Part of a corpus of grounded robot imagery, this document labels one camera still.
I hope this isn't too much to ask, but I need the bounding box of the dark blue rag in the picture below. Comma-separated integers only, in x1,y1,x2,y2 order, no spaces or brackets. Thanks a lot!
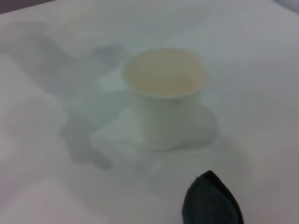
181,170,245,224

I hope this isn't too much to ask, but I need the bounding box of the white paper cup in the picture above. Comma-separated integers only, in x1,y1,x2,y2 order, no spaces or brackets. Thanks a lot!
120,47,209,151

